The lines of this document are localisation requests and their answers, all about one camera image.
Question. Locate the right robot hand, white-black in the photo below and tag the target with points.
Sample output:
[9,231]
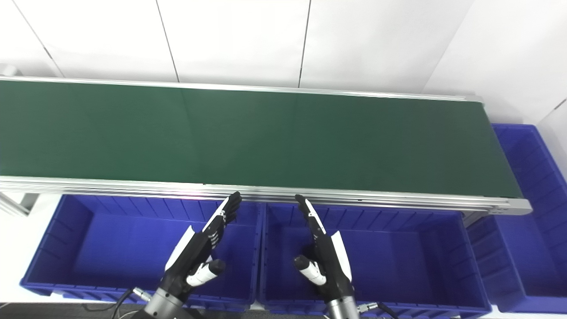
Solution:
[332,266]

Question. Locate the left robot hand, white-black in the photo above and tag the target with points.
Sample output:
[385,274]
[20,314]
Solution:
[192,257]

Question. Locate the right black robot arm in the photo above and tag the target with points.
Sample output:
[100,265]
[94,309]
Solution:
[342,310]

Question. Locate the blue plastic bin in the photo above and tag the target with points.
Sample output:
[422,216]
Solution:
[398,257]
[527,248]
[119,248]

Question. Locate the aluminium conveyor leg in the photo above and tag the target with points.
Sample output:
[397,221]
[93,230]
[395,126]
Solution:
[17,203]

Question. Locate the grey conveyor end housing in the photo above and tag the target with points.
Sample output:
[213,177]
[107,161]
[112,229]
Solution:
[6,70]

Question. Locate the green conveyor belt, aluminium frame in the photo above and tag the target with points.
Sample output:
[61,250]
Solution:
[266,137]

